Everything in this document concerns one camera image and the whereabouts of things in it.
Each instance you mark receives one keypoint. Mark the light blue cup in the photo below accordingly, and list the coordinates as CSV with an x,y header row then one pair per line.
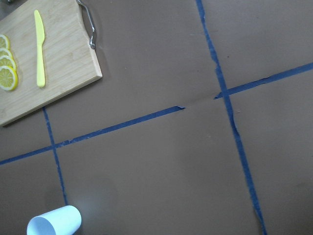
x,y
62,221

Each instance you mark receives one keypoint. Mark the bamboo cutting board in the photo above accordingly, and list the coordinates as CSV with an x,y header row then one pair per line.
x,y
70,63

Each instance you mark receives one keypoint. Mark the yellow plastic knife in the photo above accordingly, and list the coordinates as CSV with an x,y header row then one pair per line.
x,y
40,38

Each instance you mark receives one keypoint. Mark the lemon slice front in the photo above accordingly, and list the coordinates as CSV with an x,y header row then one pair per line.
x,y
8,78

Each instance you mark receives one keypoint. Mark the lemon slice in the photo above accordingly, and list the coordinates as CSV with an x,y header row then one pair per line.
x,y
8,78
4,42
6,60
5,52

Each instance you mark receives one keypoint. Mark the lemon slice back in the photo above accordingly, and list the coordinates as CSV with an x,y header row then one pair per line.
x,y
4,42

